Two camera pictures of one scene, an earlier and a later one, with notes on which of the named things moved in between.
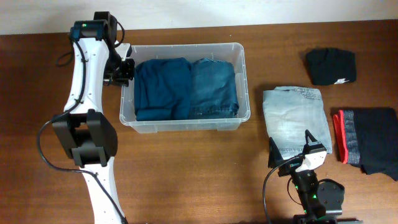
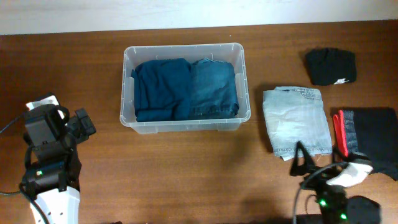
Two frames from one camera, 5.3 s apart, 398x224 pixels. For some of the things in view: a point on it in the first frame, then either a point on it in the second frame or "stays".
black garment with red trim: [368, 138] stays
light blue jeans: [290, 112] stays
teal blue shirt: [162, 89] stays
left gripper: [125, 72] -> [83, 122]
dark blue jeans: [212, 89] stays
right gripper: [274, 157] -> [314, 172]
